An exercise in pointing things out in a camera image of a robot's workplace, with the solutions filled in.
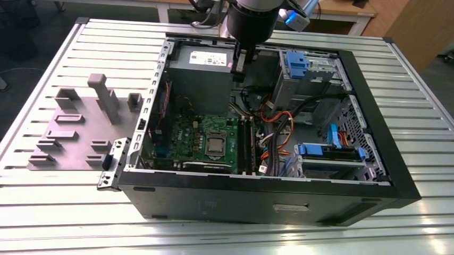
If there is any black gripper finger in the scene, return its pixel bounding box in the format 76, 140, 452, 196
230, 42, 247, 83
244, 42, 257, 64

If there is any silver square CPU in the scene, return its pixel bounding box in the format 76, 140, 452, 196
206, 138, 225, 155

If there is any grey power supply unit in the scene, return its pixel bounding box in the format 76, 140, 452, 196
165, 45, 237, 117

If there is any blue plastic drive latch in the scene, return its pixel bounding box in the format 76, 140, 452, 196
284, 52, 309, 79

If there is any grey metal drive cage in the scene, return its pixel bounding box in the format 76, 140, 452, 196
269, 49, 352, 110

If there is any metal socket cover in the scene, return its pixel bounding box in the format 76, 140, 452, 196
202, 130, 228, 161

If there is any wooden desk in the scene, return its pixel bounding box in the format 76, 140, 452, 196
308, 0, 377, 37

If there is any green motherboard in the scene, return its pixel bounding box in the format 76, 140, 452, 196
140, 114, 267, 176

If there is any black RAM slot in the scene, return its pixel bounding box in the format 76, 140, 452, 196
236, 116, 249, 175
247, 116, 259, 176

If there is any blue disk carrier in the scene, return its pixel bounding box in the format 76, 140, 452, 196
292, 143, 368, 162

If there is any black graphics card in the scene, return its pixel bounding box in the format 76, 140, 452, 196
172, 159, 233, 175

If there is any metal disk bay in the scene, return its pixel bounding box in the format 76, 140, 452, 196
289, 143, 389, 184

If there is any wooden cabinet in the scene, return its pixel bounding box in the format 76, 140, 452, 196
360, 0, 454, 72

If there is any black open PC case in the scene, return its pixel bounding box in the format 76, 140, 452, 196
116, 32, 421, 227

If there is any grey plastic parts rack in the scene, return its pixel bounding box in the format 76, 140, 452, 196
26, 73, 150, 171

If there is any black wire loop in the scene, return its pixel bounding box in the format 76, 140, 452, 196
240, 84, 267, 112

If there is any grey hanging cable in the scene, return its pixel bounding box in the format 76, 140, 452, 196
189, 0, 229, 30

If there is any yellow black wire bundle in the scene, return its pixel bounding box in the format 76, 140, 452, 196
228, 101, 251, 118

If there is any thick black curved cable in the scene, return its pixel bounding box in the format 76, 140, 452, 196
279, 92, 347, 125

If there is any orange wire bundle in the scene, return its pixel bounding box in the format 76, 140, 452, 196
259, 102, 295, 160

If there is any blue flat wire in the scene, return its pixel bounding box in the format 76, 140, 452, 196
327, 123, 344, 149

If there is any red orange disk wire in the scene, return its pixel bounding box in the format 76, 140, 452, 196
337, 131, 352, 147

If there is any grey metal card bracket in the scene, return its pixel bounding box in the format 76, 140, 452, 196
96, 137, 130, 192

